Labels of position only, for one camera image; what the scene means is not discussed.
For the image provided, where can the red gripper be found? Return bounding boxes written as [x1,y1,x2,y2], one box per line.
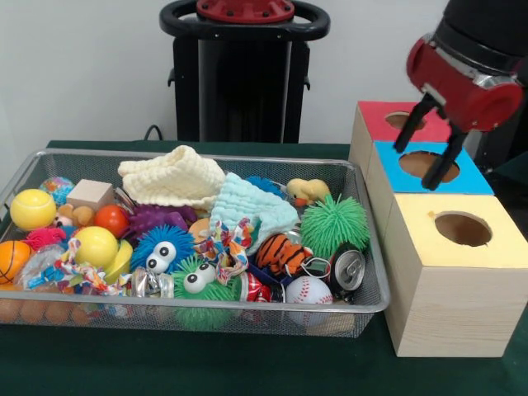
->
[394,35,524,191]

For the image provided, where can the green spiky rubber ball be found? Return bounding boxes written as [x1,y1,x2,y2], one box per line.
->
[299,193,371,252]

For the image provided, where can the multicoloured patterned cloth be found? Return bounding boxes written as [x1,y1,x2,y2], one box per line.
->
[193,218,255,285]
[53,238,131,298]

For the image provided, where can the wooden box with three holes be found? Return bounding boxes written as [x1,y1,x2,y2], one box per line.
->
[348,101,528,358]

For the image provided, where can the shallow clear mesh bin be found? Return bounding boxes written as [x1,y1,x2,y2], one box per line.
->
[0,148,392,339]

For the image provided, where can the dark green side table cloth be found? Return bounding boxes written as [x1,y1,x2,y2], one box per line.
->
[493,150,528,199]

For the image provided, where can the yellow duck plush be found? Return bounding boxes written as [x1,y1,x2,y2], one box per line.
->
[286,177,332,207]

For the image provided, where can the silver drinks can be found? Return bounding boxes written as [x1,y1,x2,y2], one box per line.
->
[325,243,367,299]

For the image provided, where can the orange striped tiger plush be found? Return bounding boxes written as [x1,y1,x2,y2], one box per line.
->
[254,233,314,276]

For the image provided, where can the light blue waffle cloth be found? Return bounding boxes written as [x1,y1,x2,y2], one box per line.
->
[210,172,301,257]

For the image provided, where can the white toy baseball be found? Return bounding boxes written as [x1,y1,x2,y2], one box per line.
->
[285,275,334,305]

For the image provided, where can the cream waffle cloth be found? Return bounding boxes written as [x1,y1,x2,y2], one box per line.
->
[117,144,227,210]

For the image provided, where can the green spiky ball with eyes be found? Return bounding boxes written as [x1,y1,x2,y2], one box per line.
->
[171,254,244,331]

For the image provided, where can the blue spiky ball with eyes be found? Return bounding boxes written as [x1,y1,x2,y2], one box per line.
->
[130,224,196,274]

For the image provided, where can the yellow tennis ball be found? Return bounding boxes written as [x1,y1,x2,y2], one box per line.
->
[10,188,58,231]

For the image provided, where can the orange toy basketball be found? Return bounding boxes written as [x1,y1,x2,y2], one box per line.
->
[0,240,33,285]

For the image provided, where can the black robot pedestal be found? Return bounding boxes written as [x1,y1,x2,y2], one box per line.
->
[159,0,330,144]

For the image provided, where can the black looped cable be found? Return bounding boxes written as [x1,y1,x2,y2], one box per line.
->
[143,124,165,144]

